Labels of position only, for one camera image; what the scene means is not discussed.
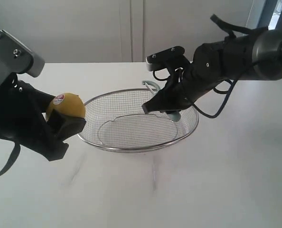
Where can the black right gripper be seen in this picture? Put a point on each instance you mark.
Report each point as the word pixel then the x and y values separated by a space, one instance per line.
pixel 184 86

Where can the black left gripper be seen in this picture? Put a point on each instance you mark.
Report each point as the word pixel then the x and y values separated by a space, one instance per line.
pixel 22 107

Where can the teal vegetable peeler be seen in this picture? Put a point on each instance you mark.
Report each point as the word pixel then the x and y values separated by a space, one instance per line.
pixel 158 102

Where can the yellow lemon with sticker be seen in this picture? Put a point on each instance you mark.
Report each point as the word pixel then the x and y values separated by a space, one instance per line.
pixel 67 104

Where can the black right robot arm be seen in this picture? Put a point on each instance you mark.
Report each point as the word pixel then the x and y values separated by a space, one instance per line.
pixel 253 57

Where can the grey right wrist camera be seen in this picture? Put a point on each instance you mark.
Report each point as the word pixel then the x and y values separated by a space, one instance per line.
pixel 157 61

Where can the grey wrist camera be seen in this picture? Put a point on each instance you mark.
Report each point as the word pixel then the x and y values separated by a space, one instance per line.
pixel 16 55
pixel 157 61

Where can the oval wire mesh basket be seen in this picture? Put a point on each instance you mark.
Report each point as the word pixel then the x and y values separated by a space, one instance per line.
pixel 116 122

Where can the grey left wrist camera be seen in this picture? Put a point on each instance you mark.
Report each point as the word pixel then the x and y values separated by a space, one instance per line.
pixel 16 55

